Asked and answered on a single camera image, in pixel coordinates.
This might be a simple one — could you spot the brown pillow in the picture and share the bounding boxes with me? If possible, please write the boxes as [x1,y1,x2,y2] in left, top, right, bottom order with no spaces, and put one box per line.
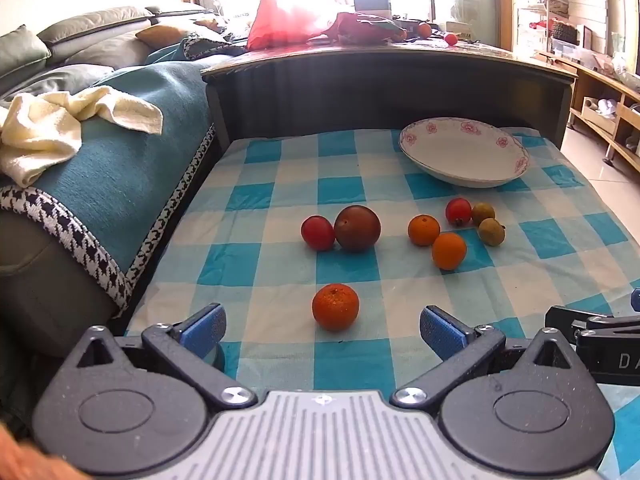
[135,22,211,48]

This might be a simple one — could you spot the grey-green sofa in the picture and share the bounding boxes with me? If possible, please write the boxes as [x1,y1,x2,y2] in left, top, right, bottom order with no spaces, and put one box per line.
[0,2,221,361]

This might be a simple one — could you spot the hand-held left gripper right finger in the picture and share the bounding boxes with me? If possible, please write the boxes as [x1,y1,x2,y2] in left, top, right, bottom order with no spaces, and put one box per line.
[390,305,576,411]

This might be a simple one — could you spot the smooth light orange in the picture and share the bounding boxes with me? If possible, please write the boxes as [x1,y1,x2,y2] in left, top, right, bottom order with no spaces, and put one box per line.
[431,232,468,271]

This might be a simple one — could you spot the teal blanket houndstooth border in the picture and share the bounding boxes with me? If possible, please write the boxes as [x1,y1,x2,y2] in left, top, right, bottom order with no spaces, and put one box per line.
[0,60,221,318]

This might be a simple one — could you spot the floral white bowl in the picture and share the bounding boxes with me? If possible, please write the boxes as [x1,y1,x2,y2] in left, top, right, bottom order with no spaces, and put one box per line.
[398,117,530,189]

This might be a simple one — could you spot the blue white checkered cloth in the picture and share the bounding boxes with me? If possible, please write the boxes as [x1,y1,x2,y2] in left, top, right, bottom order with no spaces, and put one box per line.
[125,127,640,480]

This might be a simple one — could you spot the large dark brown fruit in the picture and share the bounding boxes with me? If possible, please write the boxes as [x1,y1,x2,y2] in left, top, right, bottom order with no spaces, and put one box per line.
[334,205,382,253]

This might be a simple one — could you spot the dark orange mandarin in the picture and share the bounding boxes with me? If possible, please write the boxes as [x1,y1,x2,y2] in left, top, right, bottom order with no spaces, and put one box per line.
[312,283,360,332]

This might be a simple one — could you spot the dark wooden table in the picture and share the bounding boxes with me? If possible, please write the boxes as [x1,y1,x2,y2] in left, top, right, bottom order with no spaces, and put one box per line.
[200,40,578,153]

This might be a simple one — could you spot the green-brown longan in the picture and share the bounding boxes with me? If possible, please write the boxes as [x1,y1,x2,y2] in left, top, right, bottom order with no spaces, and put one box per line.
[478,218,506,247]
[471,202,496,227]

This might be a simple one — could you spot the red plastic bag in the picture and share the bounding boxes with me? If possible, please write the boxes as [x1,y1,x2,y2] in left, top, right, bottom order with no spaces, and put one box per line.
[247,0,346,51]

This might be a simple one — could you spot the small red tomato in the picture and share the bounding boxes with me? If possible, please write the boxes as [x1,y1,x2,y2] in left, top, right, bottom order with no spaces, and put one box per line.
[445,197,473,226]

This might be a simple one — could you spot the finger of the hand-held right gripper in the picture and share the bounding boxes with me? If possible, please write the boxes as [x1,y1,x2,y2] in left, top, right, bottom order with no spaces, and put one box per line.
[545,305,640,343]

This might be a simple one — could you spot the small red apple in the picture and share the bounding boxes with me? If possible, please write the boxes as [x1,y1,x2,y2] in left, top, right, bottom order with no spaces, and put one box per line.
[300,215,336,252]

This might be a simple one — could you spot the orange with dark stem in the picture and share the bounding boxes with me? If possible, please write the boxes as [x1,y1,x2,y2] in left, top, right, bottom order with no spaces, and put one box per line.
[407,214,442,247]

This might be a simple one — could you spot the dark woven basket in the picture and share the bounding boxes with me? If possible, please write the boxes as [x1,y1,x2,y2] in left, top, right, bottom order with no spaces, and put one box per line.
[550,19,581,46]

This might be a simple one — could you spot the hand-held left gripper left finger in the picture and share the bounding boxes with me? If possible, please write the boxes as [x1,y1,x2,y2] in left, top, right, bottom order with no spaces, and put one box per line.
[75,302,258,411]

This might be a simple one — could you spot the dark patterned cushion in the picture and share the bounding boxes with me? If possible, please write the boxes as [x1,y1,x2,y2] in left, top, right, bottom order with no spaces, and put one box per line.
[182,35,246,61]

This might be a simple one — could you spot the cream towel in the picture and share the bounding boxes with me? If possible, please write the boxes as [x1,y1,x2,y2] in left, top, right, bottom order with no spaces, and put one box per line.
[0,86,164,188]

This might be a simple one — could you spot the red printed package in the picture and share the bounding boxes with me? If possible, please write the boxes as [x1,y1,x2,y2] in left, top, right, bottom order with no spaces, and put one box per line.
[327,11,408,43]

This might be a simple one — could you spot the wooden cabinet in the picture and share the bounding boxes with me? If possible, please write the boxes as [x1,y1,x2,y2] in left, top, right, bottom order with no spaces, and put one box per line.
[535,50,640,183]

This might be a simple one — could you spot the blue box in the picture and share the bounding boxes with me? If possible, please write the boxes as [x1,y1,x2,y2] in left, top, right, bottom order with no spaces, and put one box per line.
[353,0,392,20]

